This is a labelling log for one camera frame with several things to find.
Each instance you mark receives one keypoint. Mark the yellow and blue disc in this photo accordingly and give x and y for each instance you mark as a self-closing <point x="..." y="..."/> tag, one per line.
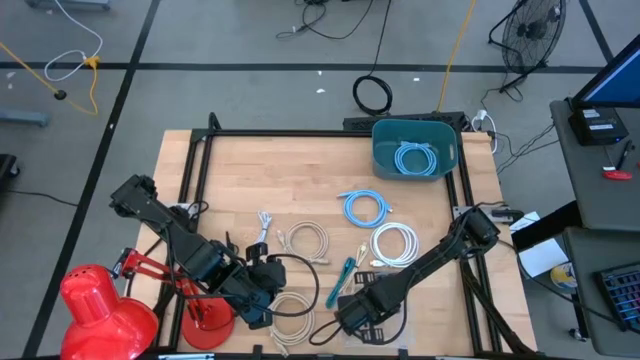
<point x="562" y="277"/>

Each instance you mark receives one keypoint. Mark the small black computer box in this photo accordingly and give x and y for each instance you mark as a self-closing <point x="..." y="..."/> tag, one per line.
<point x="597" y="127"/>

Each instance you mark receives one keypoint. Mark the black floor puck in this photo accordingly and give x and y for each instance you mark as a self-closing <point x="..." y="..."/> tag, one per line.
<point x="60" y="94"/>

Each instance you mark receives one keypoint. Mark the keyboard with coloured keys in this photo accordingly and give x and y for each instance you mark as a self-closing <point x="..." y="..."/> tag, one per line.
<point x="622" y="295"/>

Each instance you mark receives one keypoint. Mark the black pen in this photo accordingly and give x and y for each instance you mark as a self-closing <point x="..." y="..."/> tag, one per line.
<point x="624" y="154"/>

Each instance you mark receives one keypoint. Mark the computer monitor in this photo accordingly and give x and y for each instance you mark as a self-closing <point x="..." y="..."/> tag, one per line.
<point x="615" y="80"/>

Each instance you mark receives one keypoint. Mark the clear plastic container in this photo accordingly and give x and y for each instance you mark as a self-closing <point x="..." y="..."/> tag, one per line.
<point x="397" y="330"/>

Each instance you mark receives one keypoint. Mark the grey stand foot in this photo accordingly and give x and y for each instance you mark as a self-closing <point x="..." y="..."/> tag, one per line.
<point x="67" y="4"/>
<point x="22" y="119"/>

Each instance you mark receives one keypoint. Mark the small white paper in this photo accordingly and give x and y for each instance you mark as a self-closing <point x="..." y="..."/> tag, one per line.
<point x="527" y="220"/>

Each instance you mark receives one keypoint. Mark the grey desk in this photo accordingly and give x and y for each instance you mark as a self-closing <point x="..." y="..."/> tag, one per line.
<point x="600" y="200"/>
<point x="585" y="280"/>

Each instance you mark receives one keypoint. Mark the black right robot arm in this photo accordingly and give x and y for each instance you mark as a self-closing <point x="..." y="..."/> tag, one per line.
<point x="435" y="255"/>

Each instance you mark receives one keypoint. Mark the black floor fan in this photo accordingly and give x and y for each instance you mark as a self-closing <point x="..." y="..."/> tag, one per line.
<point x="532" y="30"/>

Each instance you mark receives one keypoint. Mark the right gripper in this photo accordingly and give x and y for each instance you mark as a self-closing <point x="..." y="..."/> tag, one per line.
<point x="360" y="307"/>

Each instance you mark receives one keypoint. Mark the black power strip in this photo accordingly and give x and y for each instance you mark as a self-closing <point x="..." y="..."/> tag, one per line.
<point x="360" y="122"/>

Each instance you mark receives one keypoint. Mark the white paper sheet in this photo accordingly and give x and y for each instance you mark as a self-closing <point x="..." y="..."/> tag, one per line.
<point x="542" y="257"/>

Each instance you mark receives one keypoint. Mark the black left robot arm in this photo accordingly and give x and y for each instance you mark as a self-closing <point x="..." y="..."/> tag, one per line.
<point x="190" y="245"/>

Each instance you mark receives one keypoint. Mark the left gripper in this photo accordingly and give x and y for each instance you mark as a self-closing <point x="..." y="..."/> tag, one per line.
<point x="272" y="277"/>

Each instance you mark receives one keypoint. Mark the red desk lamp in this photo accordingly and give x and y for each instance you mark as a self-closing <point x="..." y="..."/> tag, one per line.
<point x="100" y="320"/>

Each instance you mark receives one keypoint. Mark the teal plastic bin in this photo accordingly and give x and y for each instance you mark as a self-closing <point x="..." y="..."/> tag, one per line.
<point x="382" y="150"/>

